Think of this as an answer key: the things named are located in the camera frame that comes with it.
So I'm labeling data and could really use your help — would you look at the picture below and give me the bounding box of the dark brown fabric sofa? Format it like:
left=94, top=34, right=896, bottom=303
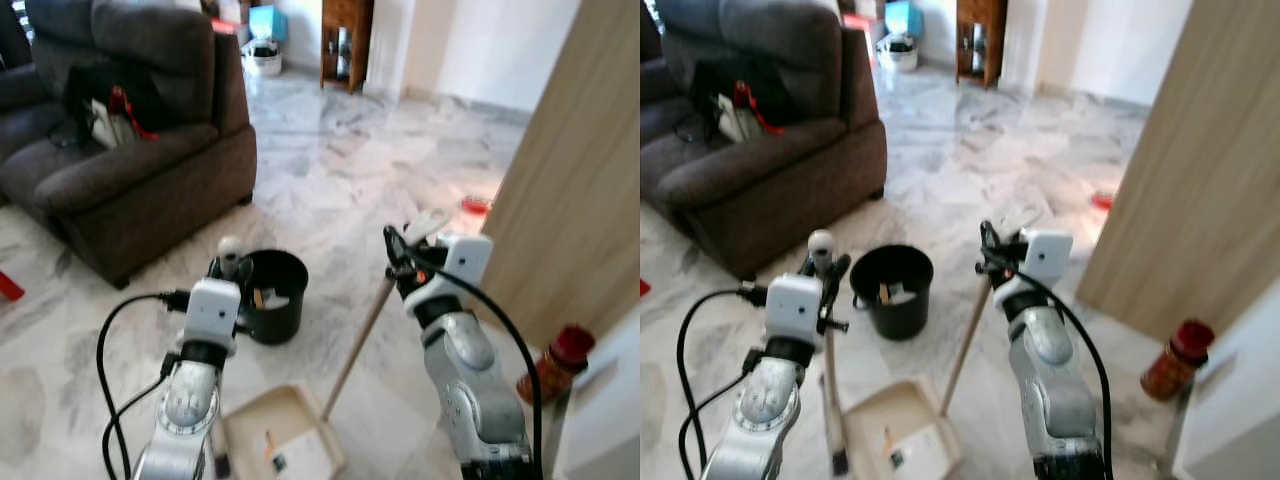
left=640, top=0, right=888, bottom=281
left=0, top=0, right=258, bottom=289

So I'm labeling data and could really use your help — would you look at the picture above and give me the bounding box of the white furniture piece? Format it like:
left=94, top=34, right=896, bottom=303
left=555, top=310, right=641, bottom=480
left=1160, top=290, right=1280, bottom=480

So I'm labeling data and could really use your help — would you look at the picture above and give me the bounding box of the beige long-handled dustpan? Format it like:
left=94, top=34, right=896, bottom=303
left=205, top=236, right=346, bottom=480
left=808, top=230, right=966, bottom=480

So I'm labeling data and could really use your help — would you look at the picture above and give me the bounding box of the brown wooden cabinet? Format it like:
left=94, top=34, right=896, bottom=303
left=321, top=0, right=374, bottom=93
left=956, top=0, right=1007, bottom=89

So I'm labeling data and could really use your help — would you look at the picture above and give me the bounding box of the light wooden door panel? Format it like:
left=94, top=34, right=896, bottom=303
left=480, top=0, right=641, bottom=346
left=1075, top=0, right=1280, bottom=341

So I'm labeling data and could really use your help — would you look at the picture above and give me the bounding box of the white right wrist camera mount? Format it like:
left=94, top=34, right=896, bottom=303
left=405, top=233, right=493, bottom=306
left=995, top=228, right=1073, bottom=303

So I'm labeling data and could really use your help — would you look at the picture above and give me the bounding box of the black bag with red strap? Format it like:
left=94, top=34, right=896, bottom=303
left=63, top=63, right=166, bottom=151
left=688, top=58, right=791, bottom=146

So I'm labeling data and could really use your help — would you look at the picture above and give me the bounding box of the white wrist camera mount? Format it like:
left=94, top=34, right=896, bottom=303
left=995, top=228, right=1073, bottom=303
left=405, top=233, right=493, bottom=306
left=765, top=273, right=824, bottom=347
left=187, top=280, right=243, bottom=351

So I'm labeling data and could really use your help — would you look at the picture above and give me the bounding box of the white round appliance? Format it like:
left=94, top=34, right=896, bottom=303
left=243, top=38, right=284, bottom=77
left=877, top=33, right=919, bottom=73

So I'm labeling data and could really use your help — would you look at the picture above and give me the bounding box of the light blue box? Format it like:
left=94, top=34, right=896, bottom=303
left=250, top=5, right=289, bottom=43
left=885, top=0, right=924, bottom=39

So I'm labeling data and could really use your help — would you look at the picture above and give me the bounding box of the red jar with red lid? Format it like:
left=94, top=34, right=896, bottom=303
left=1140, top=320, right=1216, bottom=403
left=517, top=325, right=596, bottom=406

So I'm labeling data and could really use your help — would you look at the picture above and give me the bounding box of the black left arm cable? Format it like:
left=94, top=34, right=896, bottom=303
left=97, top=290, right=193, bottom=480
left=677, top=285, right=768, bottom=480

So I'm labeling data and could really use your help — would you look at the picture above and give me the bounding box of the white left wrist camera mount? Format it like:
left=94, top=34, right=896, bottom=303
left=765, top=273, right=824, bottom=347
left=187, top=280, right=243, bottom=351

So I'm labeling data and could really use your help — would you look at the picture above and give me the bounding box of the black plastic bucket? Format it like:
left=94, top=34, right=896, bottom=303
left=240, top=250, right=309, bottom=346
left=850, top=245, right=934, bottom=341

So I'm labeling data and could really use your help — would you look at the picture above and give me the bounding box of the white paper scrap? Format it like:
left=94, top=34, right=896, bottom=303
left=268, top=428, right=336, bottom=480
left=885, top=425, right=951, bottom=480

